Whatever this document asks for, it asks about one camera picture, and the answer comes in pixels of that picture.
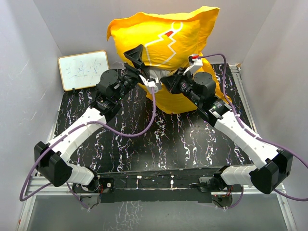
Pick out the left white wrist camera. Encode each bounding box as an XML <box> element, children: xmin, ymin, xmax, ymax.
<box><xmin>140</xmin><ymin>75</ymin><xmax>162</xmax><ymax>94</ymax></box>

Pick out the yellow Pikachu pillowcase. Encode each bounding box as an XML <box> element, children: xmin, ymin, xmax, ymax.
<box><xmin>106</xmin><ymin>5</ymin><xmax>233</xmax><ymax>115</ymax></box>

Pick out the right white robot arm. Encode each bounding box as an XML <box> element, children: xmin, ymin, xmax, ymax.
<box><xmin>161</xmin><ymin>70</ymin><xmax>293</xmax><ymax>194</ymax></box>

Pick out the small whiteboard wooden frame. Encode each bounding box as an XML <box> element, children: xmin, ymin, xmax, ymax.
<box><xmin>58</xmin><ymin>51</ymin><xmax>109</xmax><ymax>91</ymax></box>

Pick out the white pillow insert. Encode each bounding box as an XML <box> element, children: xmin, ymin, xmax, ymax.
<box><xmin>149</xmin><ymin>67</ymin><xmax>172</xmax><ymax>81</ymax></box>

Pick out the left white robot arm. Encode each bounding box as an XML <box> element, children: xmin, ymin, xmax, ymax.
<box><xmin>34</xmin><ymin>44</ymin><xmax>149</xmax><ymax>192</ymax></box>

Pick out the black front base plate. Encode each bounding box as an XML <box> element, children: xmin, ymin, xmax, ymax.
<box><xmin>73</xmin><ymin>167</ymin><xmax>241</xmax><ymax>205</ymax></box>

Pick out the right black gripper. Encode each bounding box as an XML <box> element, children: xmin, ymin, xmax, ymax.
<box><xmin>161</xmin><ymin>68</ymin><xmax>202</xmax><ymax>107</ymax></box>

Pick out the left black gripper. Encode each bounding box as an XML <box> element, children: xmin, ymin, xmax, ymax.
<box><xmin>114</xmin><ymin>45</ymin><xmax>150</xmax><ymax>102</ymax></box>

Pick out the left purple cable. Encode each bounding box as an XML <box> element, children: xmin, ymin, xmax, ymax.
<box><xmin>19</xmin><ymin>87</ymin><xmax>157</xmax><ymax>209</ymax></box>

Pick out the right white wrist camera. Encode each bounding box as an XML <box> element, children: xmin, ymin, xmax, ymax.
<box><xmin>184</xmin><ymin>54</ymin><xmax>203</xmax><ymax>75</ymax></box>

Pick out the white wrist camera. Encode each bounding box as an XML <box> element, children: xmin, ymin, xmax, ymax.
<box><xmin>140</xmin><ymin>75</ymin><xmax>162</xmax><ymax>94</ymax></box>
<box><xmin>184</xmin><ymin>54</ymin><xmax>203</xmax><ymax>75</ymax></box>

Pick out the aluminium frame rail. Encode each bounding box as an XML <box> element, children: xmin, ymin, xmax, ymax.
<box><xmin>16</xmin><ymin>64</ymin><xmax>298</xmax><ymax>231</ymax></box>

